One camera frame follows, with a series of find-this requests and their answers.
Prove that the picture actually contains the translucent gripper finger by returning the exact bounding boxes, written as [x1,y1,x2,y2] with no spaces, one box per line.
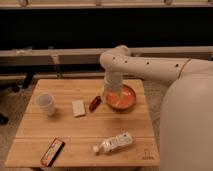
[101,89,108,101]
[118,90,124,107]

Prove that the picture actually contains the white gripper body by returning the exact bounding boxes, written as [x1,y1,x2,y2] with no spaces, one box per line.
[104,71,123,92]

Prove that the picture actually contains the white sponge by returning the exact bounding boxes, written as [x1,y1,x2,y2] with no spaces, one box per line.
[72,100,86,117]

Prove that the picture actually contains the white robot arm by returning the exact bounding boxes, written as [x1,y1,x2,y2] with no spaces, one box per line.
[100,45,213,171]

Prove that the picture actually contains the orange ceramic bowl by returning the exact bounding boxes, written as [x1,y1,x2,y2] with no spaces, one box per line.
[106,85,136,110]

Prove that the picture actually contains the red brown snack bar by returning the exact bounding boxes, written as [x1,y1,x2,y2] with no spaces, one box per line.
[89,96,102,112]

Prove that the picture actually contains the wooden table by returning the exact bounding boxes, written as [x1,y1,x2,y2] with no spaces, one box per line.
[5,79,159,167]

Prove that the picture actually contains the black orange rectangular box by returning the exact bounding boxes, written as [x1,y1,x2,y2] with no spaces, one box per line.
[41,138,65,167]

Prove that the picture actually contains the grey metal rail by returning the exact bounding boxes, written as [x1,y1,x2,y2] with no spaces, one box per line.
[0,46,213,66]

